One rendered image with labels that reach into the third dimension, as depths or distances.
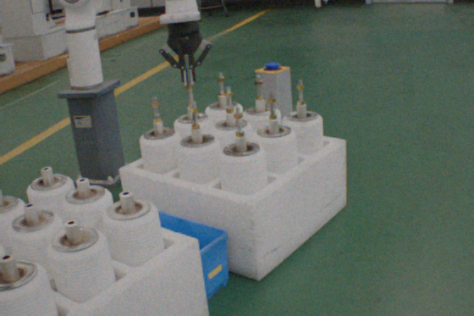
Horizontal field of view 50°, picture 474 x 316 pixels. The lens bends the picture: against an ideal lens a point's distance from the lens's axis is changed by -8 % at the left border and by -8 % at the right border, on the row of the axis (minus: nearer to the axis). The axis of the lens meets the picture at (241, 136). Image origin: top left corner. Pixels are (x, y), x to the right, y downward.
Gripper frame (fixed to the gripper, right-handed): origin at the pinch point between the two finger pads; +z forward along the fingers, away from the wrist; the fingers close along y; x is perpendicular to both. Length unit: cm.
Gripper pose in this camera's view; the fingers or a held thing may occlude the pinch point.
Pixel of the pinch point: (188, 76)
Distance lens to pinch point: 130.8
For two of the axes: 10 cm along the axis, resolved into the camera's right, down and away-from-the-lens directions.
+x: 0.3, 3.3, -9.4
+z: 0.9, 9.4, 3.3
